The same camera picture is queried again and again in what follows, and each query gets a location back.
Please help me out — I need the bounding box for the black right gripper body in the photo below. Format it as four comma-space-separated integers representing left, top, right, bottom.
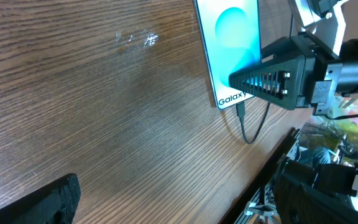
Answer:
261, 32, 342, 116

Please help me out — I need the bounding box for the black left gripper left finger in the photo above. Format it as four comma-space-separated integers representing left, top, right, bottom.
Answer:
0, 173, 81, 223

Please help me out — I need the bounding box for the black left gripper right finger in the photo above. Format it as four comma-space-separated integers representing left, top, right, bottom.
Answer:
273, 175, 358, 224

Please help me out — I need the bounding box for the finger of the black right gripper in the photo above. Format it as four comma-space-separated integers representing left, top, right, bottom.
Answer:
229, 57, 305, 110

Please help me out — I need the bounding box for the black charging cable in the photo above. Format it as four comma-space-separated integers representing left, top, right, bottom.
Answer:
236, 101, 272, 145

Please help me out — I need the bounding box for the Galaxy S25 smartphone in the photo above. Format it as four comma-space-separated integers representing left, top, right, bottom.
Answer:
194, 0, 261, 110

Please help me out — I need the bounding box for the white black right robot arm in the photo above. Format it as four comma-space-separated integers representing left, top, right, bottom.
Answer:
229, 32, 358, 116

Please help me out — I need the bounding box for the colourful patterned cloth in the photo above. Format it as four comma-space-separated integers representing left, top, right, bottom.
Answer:
300, 96, 358, 157

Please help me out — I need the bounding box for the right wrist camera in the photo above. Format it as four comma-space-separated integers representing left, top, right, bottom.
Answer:
288, 0, 349, 55

